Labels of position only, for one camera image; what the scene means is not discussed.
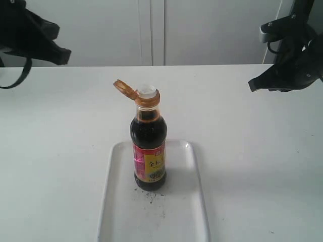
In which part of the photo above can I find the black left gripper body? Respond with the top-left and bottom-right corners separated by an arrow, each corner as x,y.
1,1 -> 61,54

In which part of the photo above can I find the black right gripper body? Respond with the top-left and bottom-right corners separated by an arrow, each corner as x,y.
263,14 -> 322,91

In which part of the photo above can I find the dark soy sauce bottle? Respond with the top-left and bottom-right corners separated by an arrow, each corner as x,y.
114,80 -> 167,191

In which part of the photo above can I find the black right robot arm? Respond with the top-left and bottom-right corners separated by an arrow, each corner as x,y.
248,1 -> 322,92

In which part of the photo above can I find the white rectangular plastic tray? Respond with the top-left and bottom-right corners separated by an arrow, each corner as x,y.
97,140 -> 210,241

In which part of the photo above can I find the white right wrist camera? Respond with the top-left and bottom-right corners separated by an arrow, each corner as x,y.
259,25 -> 269,43

